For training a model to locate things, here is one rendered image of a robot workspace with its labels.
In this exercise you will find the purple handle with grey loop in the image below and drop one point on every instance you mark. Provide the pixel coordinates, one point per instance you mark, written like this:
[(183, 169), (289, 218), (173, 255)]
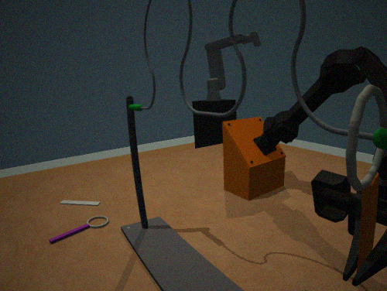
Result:
[(79, 229)]

